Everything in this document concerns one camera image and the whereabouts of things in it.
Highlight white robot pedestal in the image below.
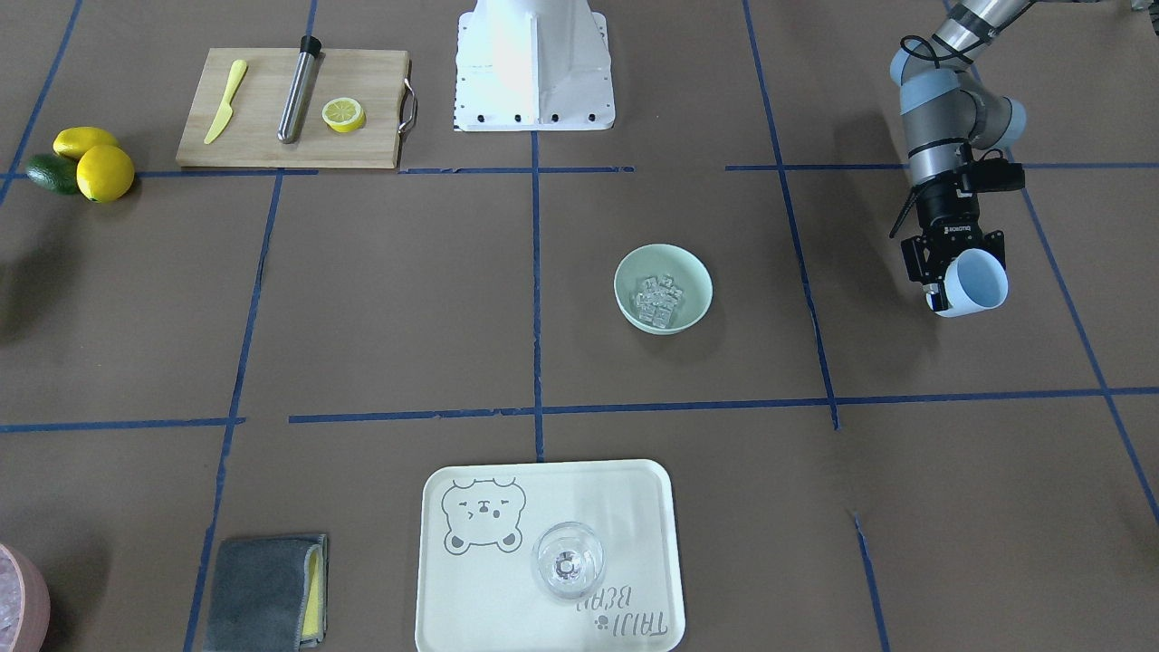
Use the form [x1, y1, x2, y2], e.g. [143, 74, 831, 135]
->
[453, 1, 617, 132]

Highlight clear wine glass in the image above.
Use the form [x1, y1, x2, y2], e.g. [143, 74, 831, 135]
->
[533, 521, 606, 601]

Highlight pink bowl with ice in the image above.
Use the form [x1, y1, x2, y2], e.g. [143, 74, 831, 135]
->
[1, 544, 51, 651]

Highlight half lemon slice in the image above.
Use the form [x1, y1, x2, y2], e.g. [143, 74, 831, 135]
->
[321, 98, 366, 135]

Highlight yellow lemon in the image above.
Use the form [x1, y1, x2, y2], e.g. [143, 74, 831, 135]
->
[76, 145, 136, 203]
[53, 125, 121, 161]

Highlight green ceramic bowl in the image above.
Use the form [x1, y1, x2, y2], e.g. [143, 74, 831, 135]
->
[613, 244, 714, 335]

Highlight grey folded cloth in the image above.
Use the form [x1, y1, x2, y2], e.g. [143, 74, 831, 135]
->
[203, 532, 330, 651]

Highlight wooden cutting board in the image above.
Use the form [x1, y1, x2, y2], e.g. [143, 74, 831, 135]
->
[176, 47, 420, 170]

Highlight green lime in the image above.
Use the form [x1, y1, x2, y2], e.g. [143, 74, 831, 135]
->
[24, 153, 81, 197]

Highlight steel muddler black tip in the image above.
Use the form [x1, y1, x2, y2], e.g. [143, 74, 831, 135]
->
[276, 34, 322, 144]

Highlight yellow plastic knife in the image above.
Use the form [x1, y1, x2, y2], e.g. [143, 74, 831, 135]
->
[203, 59, 248, 145]

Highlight light blue plastic cup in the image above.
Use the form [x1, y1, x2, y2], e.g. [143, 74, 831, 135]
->
[926, 248, 1009, 318]

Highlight cream bear tray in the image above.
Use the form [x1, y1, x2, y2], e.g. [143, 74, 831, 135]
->
[415, 459, 686, 651]

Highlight clear ice cubes in bowl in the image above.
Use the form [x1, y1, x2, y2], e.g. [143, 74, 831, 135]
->
[632, 273, 685, 329]

